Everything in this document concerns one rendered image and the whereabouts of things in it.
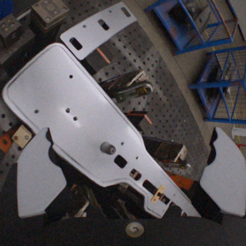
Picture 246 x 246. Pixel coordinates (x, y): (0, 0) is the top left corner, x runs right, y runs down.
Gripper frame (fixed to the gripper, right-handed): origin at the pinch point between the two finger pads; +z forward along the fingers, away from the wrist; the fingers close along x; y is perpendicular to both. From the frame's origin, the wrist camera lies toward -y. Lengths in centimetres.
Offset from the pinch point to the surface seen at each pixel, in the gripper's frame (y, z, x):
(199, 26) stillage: -40, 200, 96
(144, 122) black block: 20.6, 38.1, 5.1
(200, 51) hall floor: -1, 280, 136
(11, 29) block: -13.2, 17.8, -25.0
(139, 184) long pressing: 40.5, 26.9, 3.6
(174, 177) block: 71, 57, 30
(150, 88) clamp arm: 5.0, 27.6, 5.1
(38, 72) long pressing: -1.0, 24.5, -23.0
